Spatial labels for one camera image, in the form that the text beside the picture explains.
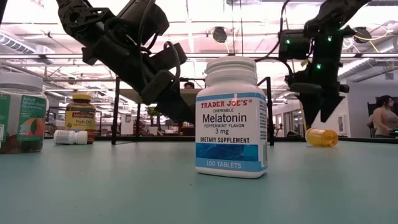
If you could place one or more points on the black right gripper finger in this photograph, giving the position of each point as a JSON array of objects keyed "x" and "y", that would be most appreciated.
[
  {"x": 311, "y": 107},
  {"x": 329, "y": 104}
]

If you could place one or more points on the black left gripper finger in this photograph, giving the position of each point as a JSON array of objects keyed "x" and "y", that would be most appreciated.
[
  {"x": 188, "y": 109},
  {"x": 172, "y": 105}
]

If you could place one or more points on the orange pill vial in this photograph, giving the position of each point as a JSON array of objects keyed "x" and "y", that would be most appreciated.
[{"x": 321, "y": 137}]

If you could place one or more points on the white melatonin bottle blue label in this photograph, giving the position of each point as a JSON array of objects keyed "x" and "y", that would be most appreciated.
[{"x": 230, "y": 124}]

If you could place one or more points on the fish oil bottle yellow cap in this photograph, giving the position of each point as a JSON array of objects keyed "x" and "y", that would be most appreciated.
[{"x": 80, "y": 119}]

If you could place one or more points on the small white labelled pill bottle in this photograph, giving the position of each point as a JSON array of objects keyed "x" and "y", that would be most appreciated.
[{"x": 66, "y": 137}]

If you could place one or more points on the large gummies jar white lid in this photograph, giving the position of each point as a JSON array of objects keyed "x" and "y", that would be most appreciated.
[{"x": 14, "y": 124}]

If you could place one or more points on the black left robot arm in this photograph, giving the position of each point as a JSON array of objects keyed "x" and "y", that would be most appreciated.
[{"x": 81, "y": 18}]

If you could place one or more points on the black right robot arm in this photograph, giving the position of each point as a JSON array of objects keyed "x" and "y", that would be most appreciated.
[{"x": 332, "y": 12}]

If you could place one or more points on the wooden shelf black metal legs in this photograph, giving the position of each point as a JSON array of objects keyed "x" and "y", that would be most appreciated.
[{"x": 115, "y": 112}]

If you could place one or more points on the green plant in white pot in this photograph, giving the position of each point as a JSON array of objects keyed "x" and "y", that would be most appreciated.
[{"x": 153, "y": 113}]

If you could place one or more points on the person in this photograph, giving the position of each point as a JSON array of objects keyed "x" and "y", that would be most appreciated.
[
  {"x": 384, "y": 119},
  {"x": 189, "y": 85}
]

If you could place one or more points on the black metal table frame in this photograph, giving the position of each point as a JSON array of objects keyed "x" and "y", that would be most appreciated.
[{"x": 155, "y": 138}]

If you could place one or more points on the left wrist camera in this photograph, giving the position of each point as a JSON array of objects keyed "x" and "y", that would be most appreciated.
[{"x": 169, "y": 57}]

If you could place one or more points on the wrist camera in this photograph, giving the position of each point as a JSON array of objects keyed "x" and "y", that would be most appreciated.
[
  {"x": 169, "y": 57},
  {"x": 293, "y": 46}
]

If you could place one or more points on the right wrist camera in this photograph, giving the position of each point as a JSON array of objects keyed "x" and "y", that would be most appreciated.
[{"x": 293, "y": 46}]

